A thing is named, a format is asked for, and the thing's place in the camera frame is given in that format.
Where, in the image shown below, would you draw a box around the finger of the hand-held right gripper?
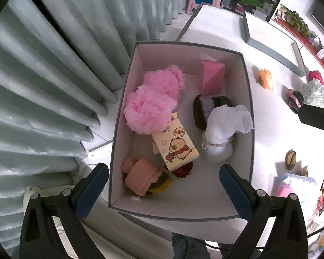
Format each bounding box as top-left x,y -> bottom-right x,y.
298,105 -> 324,134

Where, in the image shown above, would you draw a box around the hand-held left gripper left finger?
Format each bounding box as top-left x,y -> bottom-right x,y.
19,163 -> 110,259

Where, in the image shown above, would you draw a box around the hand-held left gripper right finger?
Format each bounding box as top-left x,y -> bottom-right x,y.
218,163 -> 309,259

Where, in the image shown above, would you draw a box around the grey storage box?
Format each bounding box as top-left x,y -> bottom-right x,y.
108,41 -> 256,220

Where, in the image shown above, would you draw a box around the pink knit hat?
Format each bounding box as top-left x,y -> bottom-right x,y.
121,157 -> 165,197

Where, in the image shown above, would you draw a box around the red knit item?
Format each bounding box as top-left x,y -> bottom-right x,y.
164,160 -> 193,181

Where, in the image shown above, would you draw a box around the white cloth bundle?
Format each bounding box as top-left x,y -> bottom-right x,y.
202,105 -> 254,164

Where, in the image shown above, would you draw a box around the yellow green knit item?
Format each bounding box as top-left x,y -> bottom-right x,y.
147,173 -> 173,195

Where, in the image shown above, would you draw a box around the cartoon print tissue pack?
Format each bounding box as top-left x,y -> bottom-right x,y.
152,112 -> 179,155
152,119 -> 200,172

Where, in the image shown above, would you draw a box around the brown purple knit item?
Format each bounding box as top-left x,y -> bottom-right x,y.
193,94 -> 233,130

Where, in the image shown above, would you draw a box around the pink fluffy bath pouf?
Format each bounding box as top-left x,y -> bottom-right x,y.
123,67 -> 186,135

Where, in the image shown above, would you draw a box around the pink sponge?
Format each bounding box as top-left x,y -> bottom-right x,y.
199,60 -> 226,95

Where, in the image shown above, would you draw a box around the light green bath pouf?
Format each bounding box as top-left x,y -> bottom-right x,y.
300,79 -> 324,108

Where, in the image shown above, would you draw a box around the black pink knit scrunchie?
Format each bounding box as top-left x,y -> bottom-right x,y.
286,90 -> 304,112

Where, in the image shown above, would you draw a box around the magenta fluffy pouf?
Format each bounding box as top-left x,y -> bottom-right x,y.
308,70 -> 324,85

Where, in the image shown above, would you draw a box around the white power strip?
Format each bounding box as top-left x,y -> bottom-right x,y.
88,140 -> 114,158

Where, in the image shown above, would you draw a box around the brown yellow striped item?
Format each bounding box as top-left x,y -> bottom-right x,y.
285,149 -> 300,170

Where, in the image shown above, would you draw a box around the small pink fluffy item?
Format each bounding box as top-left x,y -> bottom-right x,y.
278,182 -> 295,198

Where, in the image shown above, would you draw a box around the orange plush toy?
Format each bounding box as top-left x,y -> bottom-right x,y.
256,68 -> 274,89

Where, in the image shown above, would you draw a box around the red ledge with goods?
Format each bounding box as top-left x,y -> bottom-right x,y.
271,16 -> 324,83

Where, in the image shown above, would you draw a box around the light blue fluffy cloth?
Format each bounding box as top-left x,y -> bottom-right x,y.
279,173 -> 318,203

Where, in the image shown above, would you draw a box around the person's blue jeans leg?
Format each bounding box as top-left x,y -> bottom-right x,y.
172,233 -> 209,259

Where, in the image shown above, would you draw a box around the grey box lid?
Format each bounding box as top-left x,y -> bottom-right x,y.
243,11 -> 307,77

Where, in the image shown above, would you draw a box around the green potted plants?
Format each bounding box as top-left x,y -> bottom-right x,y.
277,4 -> 311,37

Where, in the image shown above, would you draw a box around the pale green curtain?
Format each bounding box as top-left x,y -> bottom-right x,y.
0,0 -> 193,259

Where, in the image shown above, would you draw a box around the black cable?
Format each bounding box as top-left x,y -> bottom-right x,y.
307,225 -> 324,238

